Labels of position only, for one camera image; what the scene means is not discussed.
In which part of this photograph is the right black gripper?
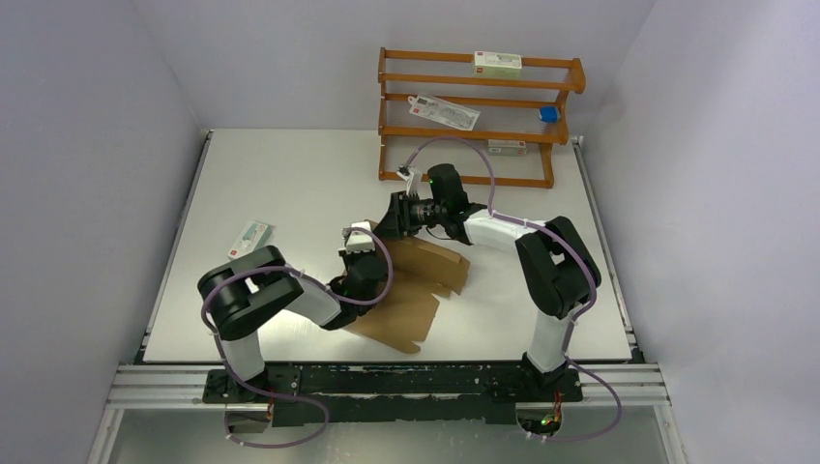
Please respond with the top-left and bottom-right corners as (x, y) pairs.
(372, 191), (446, 241)

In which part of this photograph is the brown cardboard box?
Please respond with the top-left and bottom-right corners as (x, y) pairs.
(346, 237), (471, 355)

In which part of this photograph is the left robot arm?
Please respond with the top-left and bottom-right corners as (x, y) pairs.
(196, 246), (394, 402)

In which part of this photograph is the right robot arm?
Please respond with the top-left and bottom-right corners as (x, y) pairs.
(375, 163), (601, 400)

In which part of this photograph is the white green box on table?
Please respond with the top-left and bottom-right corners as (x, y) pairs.
(226, 220), (274, 261)

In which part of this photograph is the white box lower shelf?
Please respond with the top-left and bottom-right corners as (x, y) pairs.
(486, 139), (527, 157)

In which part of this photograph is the white green box top shelf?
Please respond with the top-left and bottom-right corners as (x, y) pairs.
(473, 51), (523, 80)

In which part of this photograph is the white flat package middle shelf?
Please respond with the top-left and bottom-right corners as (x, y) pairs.
(407, 95), (481, 131)

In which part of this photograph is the orange wooden shelf rack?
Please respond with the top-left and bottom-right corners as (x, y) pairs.
(377, 48), (587, 189)

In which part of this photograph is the blue small cube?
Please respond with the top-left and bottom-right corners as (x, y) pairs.
(539, 105), (562, 124)

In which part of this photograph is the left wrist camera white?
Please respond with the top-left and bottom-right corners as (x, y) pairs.
(342, 221), (376, 253)

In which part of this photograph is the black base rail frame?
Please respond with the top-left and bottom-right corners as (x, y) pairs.
(105, 358), (671, 430)

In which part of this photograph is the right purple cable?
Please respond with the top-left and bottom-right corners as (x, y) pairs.
(396, 135), (624, 445)

